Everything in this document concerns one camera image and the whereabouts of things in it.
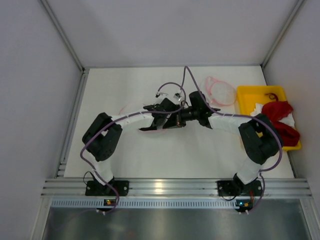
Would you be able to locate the red garment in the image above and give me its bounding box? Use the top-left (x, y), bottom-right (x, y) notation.
top-left (261, 93), bottom-right (300, 147)

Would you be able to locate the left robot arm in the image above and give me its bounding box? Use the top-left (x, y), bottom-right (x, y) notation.
top-left (80, 98), bottom-right (182, 186)

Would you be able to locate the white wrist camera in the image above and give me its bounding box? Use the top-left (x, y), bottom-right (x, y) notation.
top-left (173, 92), bottom-right (183, 102)
top-left (155, 91), bottom-right (168, 98)

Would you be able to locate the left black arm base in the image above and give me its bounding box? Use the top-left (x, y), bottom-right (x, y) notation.
top-left (85, 179), bottom-right (130, 197)

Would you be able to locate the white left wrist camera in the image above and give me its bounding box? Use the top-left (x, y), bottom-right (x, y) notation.
top-left (155, 91), bottom-right (168, 98)

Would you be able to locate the white garment in bin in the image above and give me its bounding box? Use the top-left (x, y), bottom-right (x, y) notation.
top-left (250, 103), bottom-right (295, 128)

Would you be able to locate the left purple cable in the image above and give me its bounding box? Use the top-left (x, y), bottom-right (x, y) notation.
top-left (79, 81), bottom-right (187, 216)

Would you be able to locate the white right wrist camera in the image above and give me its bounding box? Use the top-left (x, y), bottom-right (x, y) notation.
top-left (173, 92), bottom-right (183, 102)

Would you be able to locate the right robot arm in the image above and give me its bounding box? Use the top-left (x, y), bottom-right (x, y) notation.
top-left (162, 91), bottom-right (284, 187)

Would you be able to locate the yellow plastic bin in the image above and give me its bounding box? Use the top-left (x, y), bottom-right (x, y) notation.
top-left (237, 85), bottom-right (302, 151)

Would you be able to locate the perforated cable duct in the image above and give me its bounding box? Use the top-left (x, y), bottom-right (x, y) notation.
top-left (51, 198), bottom-right (240, 209)

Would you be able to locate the aluminium front rail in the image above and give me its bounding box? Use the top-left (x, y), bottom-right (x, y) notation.
top-left (41, 178), bottom-right (312, 199)

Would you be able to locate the white pink-trimmed laundry bag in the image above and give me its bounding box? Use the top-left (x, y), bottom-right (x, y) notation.
top-left (200, 76), bottom-right (237, 108)
top-left (118, 102), bottom-right (166, 133)

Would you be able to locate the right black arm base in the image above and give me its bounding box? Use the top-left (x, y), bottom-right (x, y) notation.
top-left (217, 180), bottom-right (263, 199)

